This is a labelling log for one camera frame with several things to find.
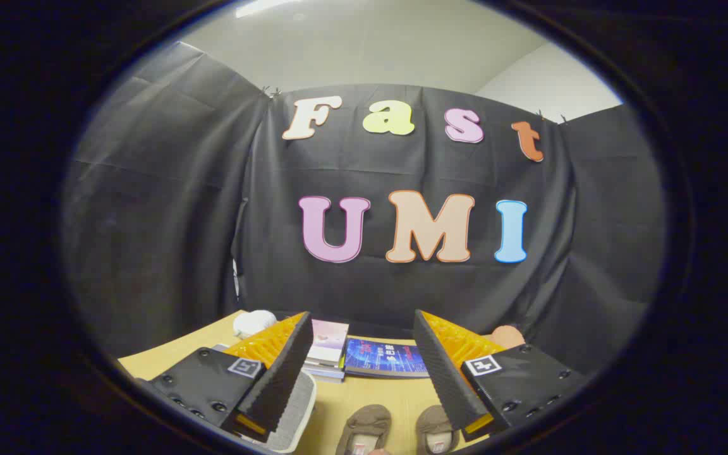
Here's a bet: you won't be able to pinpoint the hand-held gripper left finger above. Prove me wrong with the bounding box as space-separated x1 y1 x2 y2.
149 311 314 443

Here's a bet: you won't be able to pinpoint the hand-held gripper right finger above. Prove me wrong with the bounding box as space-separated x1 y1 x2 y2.
413 310 589 443

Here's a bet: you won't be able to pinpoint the cream fabric storage box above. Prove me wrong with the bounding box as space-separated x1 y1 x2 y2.
212 344 318 453

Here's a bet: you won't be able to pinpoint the brown fuzzy shoe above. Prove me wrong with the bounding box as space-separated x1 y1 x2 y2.
416 404 459 454
337 404 393 455

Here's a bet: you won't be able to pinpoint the grey books under pink book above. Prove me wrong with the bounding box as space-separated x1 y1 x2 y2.
304 360 346 383

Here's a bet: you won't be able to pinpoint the pink book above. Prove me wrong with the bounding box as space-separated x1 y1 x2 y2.
304 319 349 367

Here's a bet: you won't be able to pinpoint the blue book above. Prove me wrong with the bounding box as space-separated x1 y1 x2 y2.
344 338 431 380

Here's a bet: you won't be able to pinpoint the white plush ball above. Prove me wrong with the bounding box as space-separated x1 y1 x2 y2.
233 310 278 339

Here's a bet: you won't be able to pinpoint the orange fuzzy oval sponge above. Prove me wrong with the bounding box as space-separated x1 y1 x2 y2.
490 325 526 349

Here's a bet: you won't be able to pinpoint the black backdrop cloth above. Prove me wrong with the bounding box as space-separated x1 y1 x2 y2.
64 41 665 373

